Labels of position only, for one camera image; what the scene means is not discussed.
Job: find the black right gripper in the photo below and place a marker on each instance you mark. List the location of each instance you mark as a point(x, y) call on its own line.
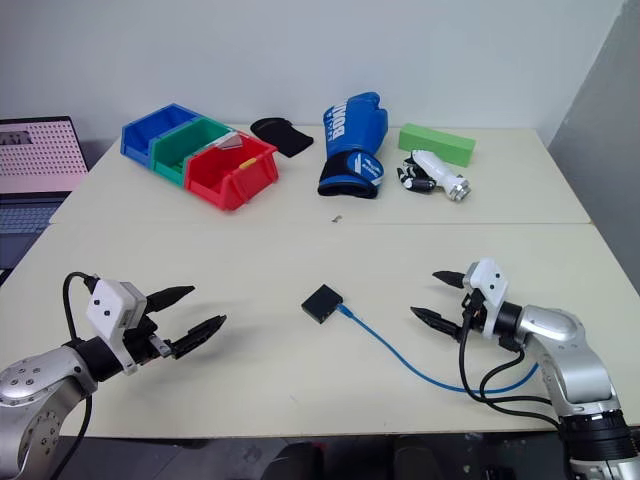
point(474, 315)

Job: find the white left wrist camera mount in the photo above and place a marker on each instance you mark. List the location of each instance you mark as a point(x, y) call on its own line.
point(107, 302)

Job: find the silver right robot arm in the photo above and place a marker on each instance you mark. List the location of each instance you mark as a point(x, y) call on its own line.
point(555, 325)

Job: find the black fabric pouch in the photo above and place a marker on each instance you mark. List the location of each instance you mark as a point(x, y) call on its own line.
point(285, 137)

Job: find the small black box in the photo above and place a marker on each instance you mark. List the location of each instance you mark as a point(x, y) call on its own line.
point(320, 302)

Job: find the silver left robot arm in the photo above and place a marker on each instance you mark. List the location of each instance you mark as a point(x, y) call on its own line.
point(35, 385)

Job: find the green plastic storage bin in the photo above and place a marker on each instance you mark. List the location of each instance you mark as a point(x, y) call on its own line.
point(167, 150)

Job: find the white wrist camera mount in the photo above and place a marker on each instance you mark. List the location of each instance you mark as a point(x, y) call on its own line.
point(107, 302)
point(492, 285)

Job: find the blue plastic storage bin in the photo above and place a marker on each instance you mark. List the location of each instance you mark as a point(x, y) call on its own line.
point(137, 137)

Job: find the laptop with dotted screen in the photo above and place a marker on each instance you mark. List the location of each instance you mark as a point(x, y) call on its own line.
point(35, 155)

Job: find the red plastic storage bin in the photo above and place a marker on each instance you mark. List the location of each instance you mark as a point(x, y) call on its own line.
point(235, 187)

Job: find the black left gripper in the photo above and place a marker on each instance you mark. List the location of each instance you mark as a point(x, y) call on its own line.
point(142, 345)

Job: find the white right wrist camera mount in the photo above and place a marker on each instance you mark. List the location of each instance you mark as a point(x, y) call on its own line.
point(492, 285)

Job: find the blue boxing glove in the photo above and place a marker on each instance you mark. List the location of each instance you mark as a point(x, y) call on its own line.
point(352, 135)

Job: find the white robotic hand with silver end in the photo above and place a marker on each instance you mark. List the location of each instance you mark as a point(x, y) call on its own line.
point(435, 167)

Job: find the clear plastic bag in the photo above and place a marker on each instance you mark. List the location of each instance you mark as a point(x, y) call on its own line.
point(230, 144)

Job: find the green foam block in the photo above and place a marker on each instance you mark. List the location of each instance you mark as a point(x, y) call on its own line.
point(435, 142)

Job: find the small yellow piece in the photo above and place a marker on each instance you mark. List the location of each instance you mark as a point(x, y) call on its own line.
point(247, 162)

